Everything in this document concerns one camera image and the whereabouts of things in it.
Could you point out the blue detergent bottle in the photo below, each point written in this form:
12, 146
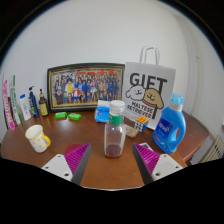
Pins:
168, 130

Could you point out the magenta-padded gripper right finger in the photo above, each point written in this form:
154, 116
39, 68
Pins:
149, 160

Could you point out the amber pump bottle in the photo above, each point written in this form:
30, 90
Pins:
43, 106

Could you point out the small floral pouch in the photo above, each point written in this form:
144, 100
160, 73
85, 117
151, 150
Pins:
132, 131

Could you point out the framed group photo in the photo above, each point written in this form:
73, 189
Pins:
85, 87

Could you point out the white paper gift bag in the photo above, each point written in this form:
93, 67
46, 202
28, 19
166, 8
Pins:
148, 90

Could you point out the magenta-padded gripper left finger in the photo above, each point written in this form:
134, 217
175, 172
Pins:
74, 160

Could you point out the blue tissue pack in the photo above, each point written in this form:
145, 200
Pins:
101, 114

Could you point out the clear green-labelled drink bottle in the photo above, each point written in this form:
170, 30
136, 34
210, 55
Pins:
115, 136

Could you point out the colourful puzzle cube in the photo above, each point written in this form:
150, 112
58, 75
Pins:
141, 124

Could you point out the dark blue pump bottle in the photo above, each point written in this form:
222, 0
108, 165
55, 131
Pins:
34, 105

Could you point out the white remote control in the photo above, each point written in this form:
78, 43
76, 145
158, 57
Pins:
145, 145

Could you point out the white radiator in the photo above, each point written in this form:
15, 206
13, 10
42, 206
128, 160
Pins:
215, 150

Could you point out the tall pink box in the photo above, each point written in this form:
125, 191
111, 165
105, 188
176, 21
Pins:
8, 106

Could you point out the white bottle with blue cap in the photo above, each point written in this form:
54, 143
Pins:
25, 108

